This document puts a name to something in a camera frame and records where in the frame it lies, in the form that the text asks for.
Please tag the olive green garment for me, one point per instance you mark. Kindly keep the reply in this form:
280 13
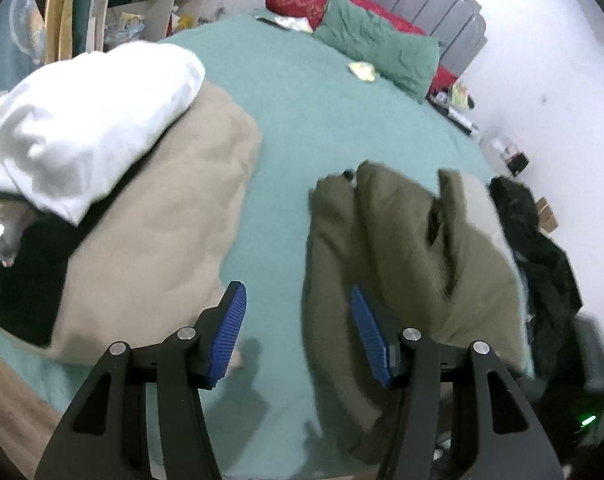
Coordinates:
407 240

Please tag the bed with teal sheet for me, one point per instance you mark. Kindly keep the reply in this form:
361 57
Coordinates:
302 110

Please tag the clear jar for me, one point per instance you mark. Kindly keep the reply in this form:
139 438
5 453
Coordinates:
499 149

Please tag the black garment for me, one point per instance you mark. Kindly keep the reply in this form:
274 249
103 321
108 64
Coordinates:
537 255
26 290

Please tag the white garment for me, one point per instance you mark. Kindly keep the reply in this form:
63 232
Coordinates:
81 120

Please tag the yellow curtain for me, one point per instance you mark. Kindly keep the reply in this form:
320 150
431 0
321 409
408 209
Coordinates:
61 10

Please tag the grey padded headboard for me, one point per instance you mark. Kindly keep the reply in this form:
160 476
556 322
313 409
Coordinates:
432 5

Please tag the clear plastic bag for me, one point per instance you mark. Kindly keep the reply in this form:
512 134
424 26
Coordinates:
1 240

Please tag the brown cloth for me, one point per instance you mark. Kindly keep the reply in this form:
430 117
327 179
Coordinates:
11 410

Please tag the teal curtain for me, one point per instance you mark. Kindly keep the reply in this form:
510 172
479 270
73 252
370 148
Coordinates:
87 5

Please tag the small black box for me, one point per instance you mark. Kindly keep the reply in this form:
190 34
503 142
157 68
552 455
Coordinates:
518 164

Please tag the small cardboard box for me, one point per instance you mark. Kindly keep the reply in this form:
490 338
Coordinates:
546 215

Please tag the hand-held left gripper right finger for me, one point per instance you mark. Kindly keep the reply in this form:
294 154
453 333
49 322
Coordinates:
372 335

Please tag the teal pillow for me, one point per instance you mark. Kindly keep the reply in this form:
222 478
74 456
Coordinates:
382 45

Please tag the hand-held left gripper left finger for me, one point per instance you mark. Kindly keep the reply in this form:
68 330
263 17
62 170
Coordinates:
226 335

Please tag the pale printed packet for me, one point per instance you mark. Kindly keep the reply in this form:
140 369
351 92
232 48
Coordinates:
294 23

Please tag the beige garment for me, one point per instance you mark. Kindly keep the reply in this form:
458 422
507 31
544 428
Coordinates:
171 210

